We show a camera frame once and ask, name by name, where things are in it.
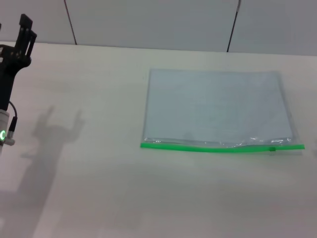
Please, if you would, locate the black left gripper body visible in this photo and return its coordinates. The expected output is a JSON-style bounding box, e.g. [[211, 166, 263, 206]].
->
[[0, 44, 33, 110]]

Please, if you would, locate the clear document bag green zipper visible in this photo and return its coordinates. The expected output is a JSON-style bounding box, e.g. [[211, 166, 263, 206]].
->
[[140, 68, 306, 152]]

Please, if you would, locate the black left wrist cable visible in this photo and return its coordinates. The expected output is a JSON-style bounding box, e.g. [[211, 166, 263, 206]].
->
[[8, 101, 19, 138]]

